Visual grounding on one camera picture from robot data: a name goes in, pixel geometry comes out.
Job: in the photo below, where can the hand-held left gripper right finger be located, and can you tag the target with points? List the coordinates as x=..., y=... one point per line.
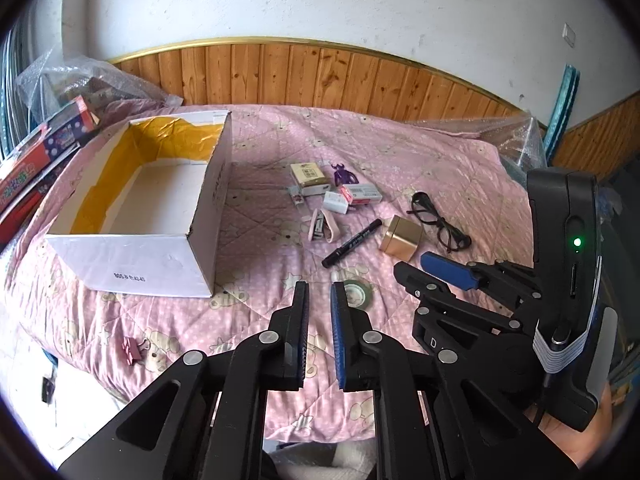
x=339, y=340

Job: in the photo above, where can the green tape roll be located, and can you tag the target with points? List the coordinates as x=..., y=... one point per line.
x=369, y=294

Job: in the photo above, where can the pink bear printed blanket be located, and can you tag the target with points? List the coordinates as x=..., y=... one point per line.
x=280, y=200

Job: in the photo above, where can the white charger plug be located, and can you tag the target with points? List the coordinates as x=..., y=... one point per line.
x=336, y=201

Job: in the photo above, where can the pink stapler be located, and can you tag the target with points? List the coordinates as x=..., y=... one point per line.
x=327, y=227

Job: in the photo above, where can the bubble wrap sheet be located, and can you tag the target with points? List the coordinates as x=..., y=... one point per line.
x=520, y=140

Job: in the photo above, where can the black glasses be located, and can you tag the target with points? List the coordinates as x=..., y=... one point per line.
x=450, y=236

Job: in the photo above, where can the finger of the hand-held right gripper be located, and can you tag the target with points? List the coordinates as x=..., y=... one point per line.
x=445, y=270
x=430, y=300

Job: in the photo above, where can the black marker pen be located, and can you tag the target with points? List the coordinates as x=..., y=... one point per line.
x=350, y=244

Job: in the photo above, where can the yellow tissue pack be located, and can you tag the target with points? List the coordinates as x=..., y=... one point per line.
x=310, y=177

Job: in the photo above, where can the bubble wrap bundle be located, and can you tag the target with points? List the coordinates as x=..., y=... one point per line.
x=60, y=70

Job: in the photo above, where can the gold metal box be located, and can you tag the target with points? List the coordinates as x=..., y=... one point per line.
x=400, y=237

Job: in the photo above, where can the grey metal strips bundle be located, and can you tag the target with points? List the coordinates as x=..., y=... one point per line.
x=25, y=60

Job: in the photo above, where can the small black object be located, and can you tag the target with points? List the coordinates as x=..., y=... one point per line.
x=47, y=389

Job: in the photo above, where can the grey staple box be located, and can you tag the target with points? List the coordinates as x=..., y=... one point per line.
x=361, y=193

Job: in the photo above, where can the white wall socket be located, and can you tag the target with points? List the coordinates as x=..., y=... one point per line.
x=568, y=32

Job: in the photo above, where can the pink binder clip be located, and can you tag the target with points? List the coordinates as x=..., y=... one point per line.
x=130, y=351

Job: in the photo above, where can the white edged toy box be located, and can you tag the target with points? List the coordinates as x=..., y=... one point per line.
x=30, y=205

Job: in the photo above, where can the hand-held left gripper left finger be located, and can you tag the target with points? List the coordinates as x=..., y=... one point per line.
x=298, y=340

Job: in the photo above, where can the red and blue toy box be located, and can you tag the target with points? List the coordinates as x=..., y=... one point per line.
x=65, y=132

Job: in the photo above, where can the white cardboard box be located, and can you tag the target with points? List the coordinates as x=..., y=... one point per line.
x=150, y=260

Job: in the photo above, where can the purple toy figure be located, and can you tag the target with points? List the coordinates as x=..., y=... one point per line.
x=341, y=175

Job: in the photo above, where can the teal plastic strips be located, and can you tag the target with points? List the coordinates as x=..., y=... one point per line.
x=562, y=105

